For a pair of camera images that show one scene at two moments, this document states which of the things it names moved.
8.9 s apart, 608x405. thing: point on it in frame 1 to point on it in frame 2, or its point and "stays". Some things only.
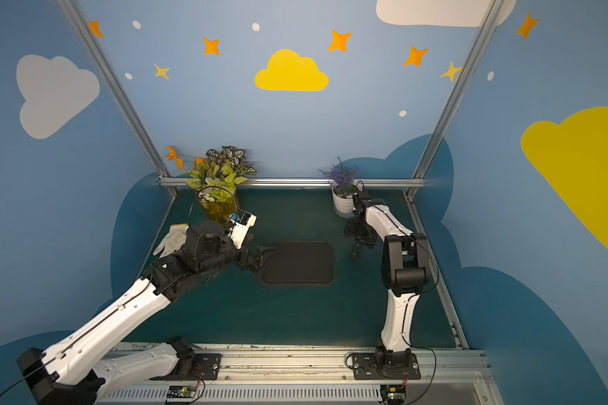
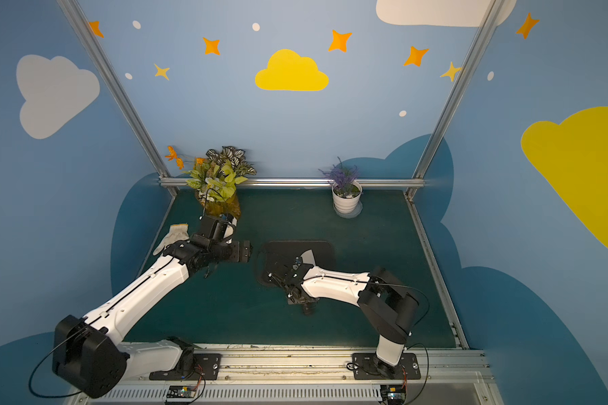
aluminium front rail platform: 443,374 stays
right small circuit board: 393,393 stays
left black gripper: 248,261 to 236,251
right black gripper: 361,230 to 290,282
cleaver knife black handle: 357,249 to 308,306
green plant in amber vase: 215,179 stays
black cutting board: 299,263 stays
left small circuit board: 181,393 stays
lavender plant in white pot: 344,185 stays
